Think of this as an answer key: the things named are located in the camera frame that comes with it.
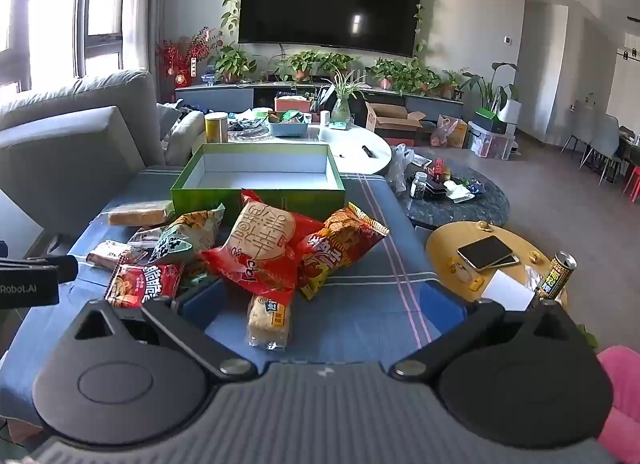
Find green cardboard box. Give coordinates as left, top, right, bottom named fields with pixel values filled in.
left=170, top=143, right=347, bottom=225

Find clear wafer packet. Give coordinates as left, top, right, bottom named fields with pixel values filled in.
left=98, top=200, right=174, bottom=227

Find yellow drink can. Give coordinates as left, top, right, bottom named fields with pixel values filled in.
left=535, top=251, right=577, bottom=301

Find grey television cabinet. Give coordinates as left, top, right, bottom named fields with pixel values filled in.
left=175, top=81, right=466, bottom=119

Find white paper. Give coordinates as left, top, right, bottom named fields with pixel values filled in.
left=482, top=269, right=536, bottom=312

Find orange plastic bag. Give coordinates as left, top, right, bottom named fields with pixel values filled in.
left=431, top=114, right=468, bottom=149

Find yellow round table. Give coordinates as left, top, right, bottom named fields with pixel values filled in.
left=425, top=221, right=576, bottom=312

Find large-leaf plant in white pot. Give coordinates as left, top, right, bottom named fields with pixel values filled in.
left=461, top=61, right=522, bottom=125

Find small red snack packet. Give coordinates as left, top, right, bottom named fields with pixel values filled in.
left=104, top=263, right=186, bottom=309

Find red flower decoration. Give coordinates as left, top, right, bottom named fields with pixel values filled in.
left=156, top=26, right=223, bottom=88

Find row of potted plants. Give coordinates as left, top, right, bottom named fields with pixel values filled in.
left=207, top=44, right=471, bottom=99

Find open cardboard box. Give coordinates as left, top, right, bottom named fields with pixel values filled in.
left=365, top=101, right=427, bottom=147

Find red stool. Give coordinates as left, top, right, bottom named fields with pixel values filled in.
left=622, top=166, right=640, bottom=202

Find white food containers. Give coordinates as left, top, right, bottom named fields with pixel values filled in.
left=444, top=180, right=476, bottom=203

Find blue striped cloth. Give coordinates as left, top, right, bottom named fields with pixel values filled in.
left=0, top=166, right=468, bottom=395

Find red yellow chips packet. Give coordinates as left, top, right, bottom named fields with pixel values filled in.
left=296, top=203, right=391, bottom=301

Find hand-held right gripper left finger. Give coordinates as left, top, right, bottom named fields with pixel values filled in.
left=64, top=278, right=257, bottom=381

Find light blue basket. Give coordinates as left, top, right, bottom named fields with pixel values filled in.
left=266, top=114, right=313, bottom=139

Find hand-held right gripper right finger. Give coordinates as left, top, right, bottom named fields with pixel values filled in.
left=391, top=289, right=589, bottom=381

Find white oval table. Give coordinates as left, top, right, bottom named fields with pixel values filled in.
left=192, top=121, right=393, bottom=175

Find white plastic bag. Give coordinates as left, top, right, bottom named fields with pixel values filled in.
left=387, top=144, right=416, bottom=195

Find small brown snack packet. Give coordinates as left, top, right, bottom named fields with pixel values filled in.
left=86, top=240, right=132, bottom=271

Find glass dish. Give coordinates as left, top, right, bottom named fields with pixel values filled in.
left=227, top=116, right=270, bottom=137

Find orange box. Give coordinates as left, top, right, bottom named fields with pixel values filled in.
left=274, top=95, right=313, bottom=114

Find mint green chips packet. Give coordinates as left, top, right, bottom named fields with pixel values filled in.
left=146, top=204, right=227, bottom=265

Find grey sofa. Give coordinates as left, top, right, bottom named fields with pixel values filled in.
left=0, top=68, right=206, bottom=245

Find grey dining chair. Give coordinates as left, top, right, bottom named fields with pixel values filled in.
left=582, top=116, right=625, bottom=185
left=561, top=112, right=608, bottom=165

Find person's pink-clothed leg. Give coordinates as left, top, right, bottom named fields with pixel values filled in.
left=595, top=346, right=640, bottom=464

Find spider plant in glass vase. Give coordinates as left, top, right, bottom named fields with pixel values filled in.
left=320, top=68, right=368, bottom=123

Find large red rice cracker packet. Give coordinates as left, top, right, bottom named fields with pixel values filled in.
left=200, top=190, right=326, bottom=305

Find dark round rug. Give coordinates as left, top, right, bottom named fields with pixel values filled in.
left=400, top=164, right=511, bottom=232

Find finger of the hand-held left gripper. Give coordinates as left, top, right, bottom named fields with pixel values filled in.
left=27, top=255, right=79, bottom=283

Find pale cracker packet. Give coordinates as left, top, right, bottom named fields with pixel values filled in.
left=246, top=294, right=293, bottom=351

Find green box on bin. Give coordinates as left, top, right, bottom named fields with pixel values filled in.
left=472, top=108, right=508, bottom=135

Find clear storage bin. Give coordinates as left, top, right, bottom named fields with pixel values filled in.
left=467, top=121, right=516, bottom=159

